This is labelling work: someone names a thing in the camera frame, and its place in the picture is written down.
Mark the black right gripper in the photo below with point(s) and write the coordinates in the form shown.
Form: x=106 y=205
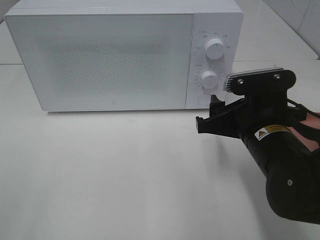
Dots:
x=261 y=122

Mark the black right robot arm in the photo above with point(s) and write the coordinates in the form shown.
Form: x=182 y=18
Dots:
x=296 y=196

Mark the white microwave oven body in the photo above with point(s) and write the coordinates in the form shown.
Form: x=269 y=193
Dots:
x=211 y=19

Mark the upper white power knob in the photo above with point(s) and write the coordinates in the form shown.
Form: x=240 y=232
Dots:
x=214 y=48

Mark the lower white timer knob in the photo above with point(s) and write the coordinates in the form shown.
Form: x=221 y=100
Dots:
x=209 y=79

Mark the round white door button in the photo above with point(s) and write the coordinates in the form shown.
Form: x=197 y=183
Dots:
x=204 y=99

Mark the white microwave door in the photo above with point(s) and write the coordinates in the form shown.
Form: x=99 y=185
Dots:
x=105 y=62

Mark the pink round plate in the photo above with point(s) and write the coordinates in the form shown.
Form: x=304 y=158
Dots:
x=308 y=132

